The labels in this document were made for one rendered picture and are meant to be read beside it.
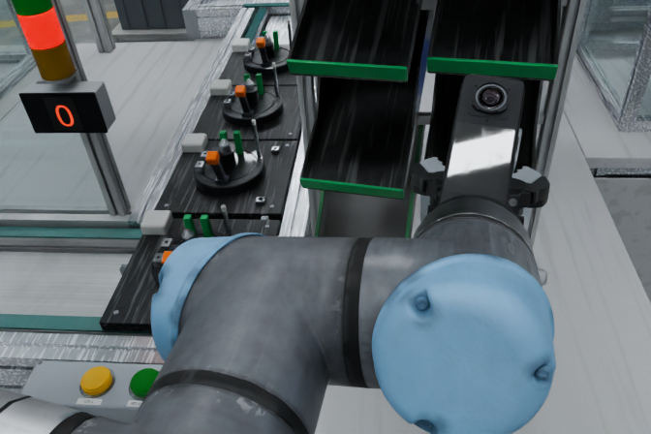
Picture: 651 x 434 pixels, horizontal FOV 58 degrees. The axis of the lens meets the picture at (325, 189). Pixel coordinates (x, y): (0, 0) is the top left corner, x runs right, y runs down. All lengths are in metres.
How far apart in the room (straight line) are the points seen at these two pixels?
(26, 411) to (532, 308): 0.20
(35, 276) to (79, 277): 0.08
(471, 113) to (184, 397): 0.28
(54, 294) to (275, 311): 0.87
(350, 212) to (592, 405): 0.45
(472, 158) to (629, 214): 1.18
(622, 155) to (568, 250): 0.36
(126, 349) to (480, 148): 0.65
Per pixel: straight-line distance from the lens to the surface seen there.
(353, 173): 0.74
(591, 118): 1.59
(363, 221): 0.85
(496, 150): 0.42
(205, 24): 2.06
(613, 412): 0.98
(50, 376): 0.94
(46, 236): 1.19
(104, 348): 0.94
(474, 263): 0.26
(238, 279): 0.28
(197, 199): 1.12
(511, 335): 0.24
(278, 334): 0.26
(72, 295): 1.10
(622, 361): 1.04
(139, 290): 0.98
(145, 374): 0.87
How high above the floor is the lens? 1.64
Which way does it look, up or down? 38 degrees down
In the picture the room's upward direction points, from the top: 4 degrees counter-clockwise
